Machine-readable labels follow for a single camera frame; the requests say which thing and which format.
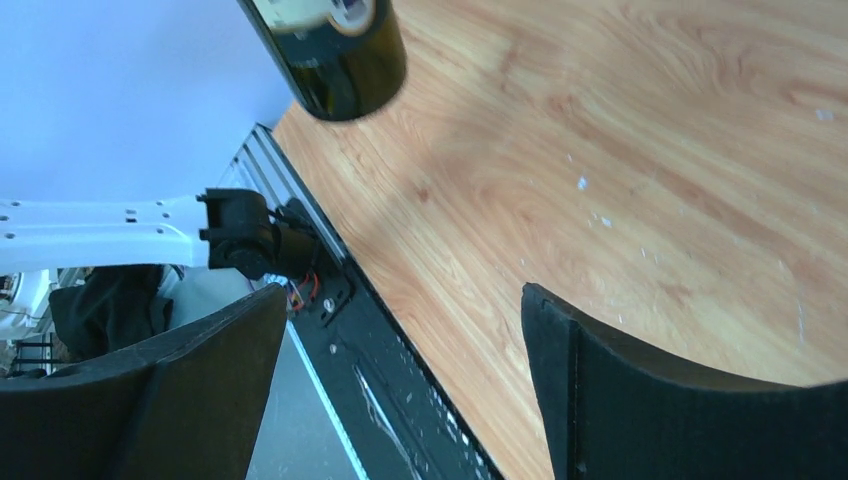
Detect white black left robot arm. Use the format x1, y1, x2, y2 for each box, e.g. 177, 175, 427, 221
1, 189, 318, 280

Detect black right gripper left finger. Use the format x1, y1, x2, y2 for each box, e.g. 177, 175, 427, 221
1, 285, 287, 479

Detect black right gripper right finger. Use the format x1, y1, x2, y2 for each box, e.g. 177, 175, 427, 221
521, 283, 847, 479

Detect dark bottle white label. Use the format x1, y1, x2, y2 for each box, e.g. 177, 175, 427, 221
240, 0, 407, 122

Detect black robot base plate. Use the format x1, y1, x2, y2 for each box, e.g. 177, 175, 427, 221
294, 245, 501, 479

